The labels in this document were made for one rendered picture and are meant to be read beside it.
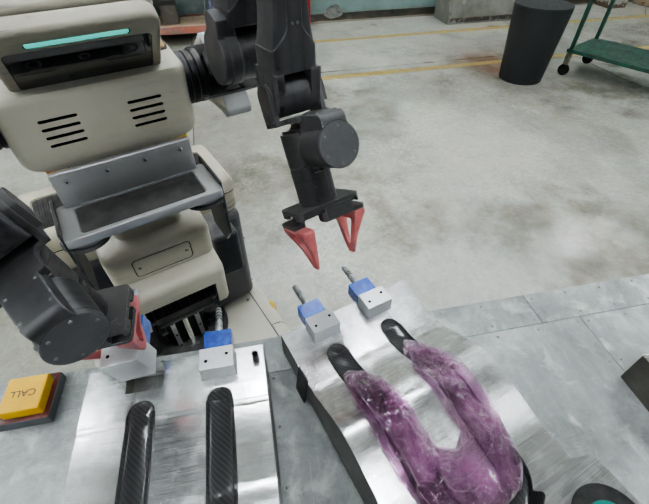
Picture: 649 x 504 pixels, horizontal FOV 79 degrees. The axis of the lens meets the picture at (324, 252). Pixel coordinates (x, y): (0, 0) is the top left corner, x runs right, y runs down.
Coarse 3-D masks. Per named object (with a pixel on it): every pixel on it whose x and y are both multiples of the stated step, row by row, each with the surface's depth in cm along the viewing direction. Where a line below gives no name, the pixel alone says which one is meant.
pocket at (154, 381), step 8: (160, 368) 61; (144, 376) 61; (152, 376) 61; (160, 376) 61; (128, 384) 58; (136, 384) 60; (144, 384) 60; (152, 384) 60; (160, 384) 60; (128, 392) 58; (136, 392) 60
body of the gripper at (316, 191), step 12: (312, 168) 54; (324, 168) 55; (300, 180) 55; (312, 180) 55; (324, 180) 55; (300, 192) 56; (312, 192) 55; (324, 192) 55; (336, 192) 60; (348, 192) 58; (300, 204) 58; (312, 204) 56; (324, 204) 55; (288, 216) 58; (300, 216) 54; (312, 216) 56
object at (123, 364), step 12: (144, 324) 56; (108, 348) 52; (120, 348) 52; (108, 360) 51; (120, 360) 51; (132, 360) 51; (144, 360) 52; (108, 372) 52; (120, 372) 52; (132, 372) 53; (144, 372) 54
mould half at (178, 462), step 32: (96, 384) 58; (192, 384) 58; (224, 384) 58; (256, 384) 58; (96, 416) 54; (160, 416) 54; (192, 416) 55; (256, 416) 55; (96, 448) 52; (160, 448) 52; (192, 448) 52; (256, 448) 52; (96, 480) 49; (160, 480) 49; (192, 480) 49; (256, 480) 49
